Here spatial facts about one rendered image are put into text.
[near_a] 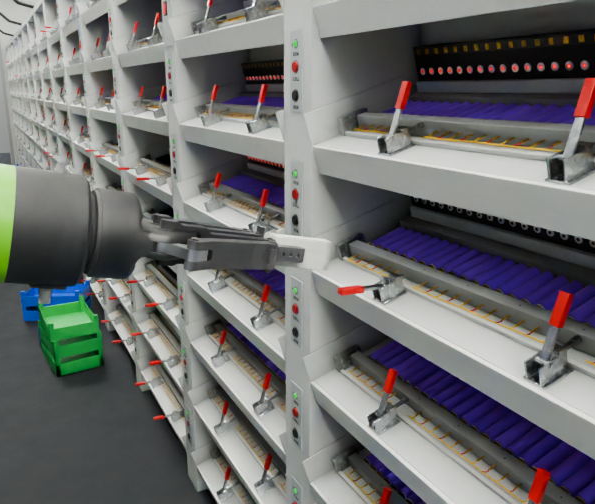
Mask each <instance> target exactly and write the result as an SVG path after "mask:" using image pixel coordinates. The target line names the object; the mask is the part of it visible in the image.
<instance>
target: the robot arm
mask: <svg viewBox="0 0 595 504"><path fill-rule="evenodd" d="M65 168H66V166H65V162H61V161H57V165H56V167H55V169H53V171H48V170H41V169H34V168H27V167H20V166H12V165H5V164H0V283H14V284H28V286H29V287H30V288H32V289H36V288H39V298H38V303H41V304H49V303H50V301H51V299H50V298H51V294H52V290H53V289H59V290H63V289H67V286H71V287H73V286H75V285H76V284H77V283H78V282H79V281H80V279H81V277H82V274H83V273H84V274H86V275H87V276H88V277H95V278H111V279H126V278H128V277H129V276H130V275H131V274H132V273H133V271H134V269H135V267H136V266H135V264H136V262H137V261H138V260H139V259H140V258H141V257H147V258H148V259H155V262H154V263H155V264H158V265H164V266H174V265H176V264H184V267H183V268H184V269H185V270H187V271H191V272H193V271H200V270H207V269H241V270H263V271H264V272H266V273H270V271H271V270H273V269H274V266H277V267H290V268H302V269H315V270H327V267H328V262H329V257H330V252H331V247H332V243H331V241H328V240H326V239H319V238H310V237H301V236H292V235H283V234H274V233H267V234H265V229H266V227H264V226H259V225H257V230H256V232H251V230H250V229H248V228H236V227H230V226H223V225H216V224H209V223H203V222H196V221H193V220H185V219H176V218H172V217H170V216H168V215H165V214H156V213H154V214H153V215H151V219H146V218H143V216H142V208H141V203H140V201H139V199H138V197H137V196H136V195H135V194H134V193H132V192H126V191H118V190H111V189H103V188H96V189H95V190H92V191H91V188H90V184H89V181H88V180H87V178H86V177H85V176H83V175H77V174H70V173H67V171H66V170H65ZM264 235H265V238H264Z"/></svg>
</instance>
